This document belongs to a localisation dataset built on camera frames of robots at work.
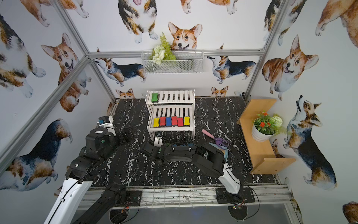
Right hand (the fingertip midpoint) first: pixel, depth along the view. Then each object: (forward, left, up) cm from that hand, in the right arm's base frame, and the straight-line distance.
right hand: (156, 142), depth 89 cm
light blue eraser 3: (+1, -11, -6) cm, 12 cm away
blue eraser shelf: (+10, -8, +9) cm, 16 cm away
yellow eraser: (+10, 0, +9) cm, 13 cm away
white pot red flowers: (+1, -63, +15) cm, 65 cm away
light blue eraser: (+2, -17, -7) cm, 18 cm away
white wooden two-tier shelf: (+15, -15, +21) cm, 30 cm away
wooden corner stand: (-8, -64, 0) cm, 64 cm away
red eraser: (+10, -4, +9) cm, 14 cm away
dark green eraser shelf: (+18, -1, +23) cm, 29 cm away
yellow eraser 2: (+10, -20, +8) cm, 24 cm away
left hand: (-3, +11, +24) cm, 26 cm away
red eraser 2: (+10, -12, +9) cm, 18 cm away
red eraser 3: (+10, -15, +8) cm, 20 cm away
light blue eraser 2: (+1, -22, -5) cm, 22 cm away
